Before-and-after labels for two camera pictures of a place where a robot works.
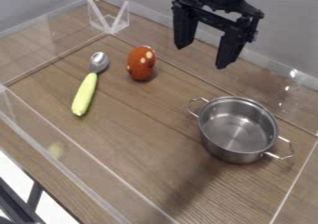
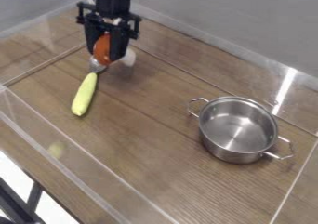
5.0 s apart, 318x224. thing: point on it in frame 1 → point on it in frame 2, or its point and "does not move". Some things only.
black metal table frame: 19,211 does not move
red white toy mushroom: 141,62 → 101,48
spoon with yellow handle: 98,61 does not move
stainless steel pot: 238,129 does not move
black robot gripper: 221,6 → 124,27
